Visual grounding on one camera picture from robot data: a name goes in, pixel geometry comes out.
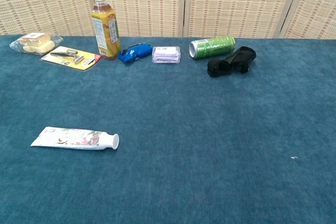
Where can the bagged bread slices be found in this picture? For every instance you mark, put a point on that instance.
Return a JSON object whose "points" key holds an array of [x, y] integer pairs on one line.
{"points": [[34, 43]]}

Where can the blue snack packet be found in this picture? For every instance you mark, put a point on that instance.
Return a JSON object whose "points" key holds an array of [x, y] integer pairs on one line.
{"points": [[134, 52]]}

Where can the blue table cover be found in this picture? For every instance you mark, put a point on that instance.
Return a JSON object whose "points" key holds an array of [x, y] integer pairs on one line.
{"points": [[183, 129]]}

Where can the razor on yellow card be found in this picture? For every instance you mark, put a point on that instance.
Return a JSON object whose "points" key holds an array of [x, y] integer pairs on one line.
{"points": [[71, 58]]}

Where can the yellow-capped tea bottle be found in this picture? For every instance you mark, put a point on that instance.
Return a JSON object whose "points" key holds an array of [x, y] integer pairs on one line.
{"points": [[106, 32]]}

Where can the small white box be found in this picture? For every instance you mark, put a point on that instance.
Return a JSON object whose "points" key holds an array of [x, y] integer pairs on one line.
{"points": [[166, 54]]}

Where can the white floral toothpaste tube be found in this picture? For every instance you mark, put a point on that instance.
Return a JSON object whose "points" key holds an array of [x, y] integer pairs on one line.
{"points": [[73, 138]]}

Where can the green drink can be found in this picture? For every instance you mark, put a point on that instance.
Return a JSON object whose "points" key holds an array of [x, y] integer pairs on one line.
{"points": [[212, 47]]}

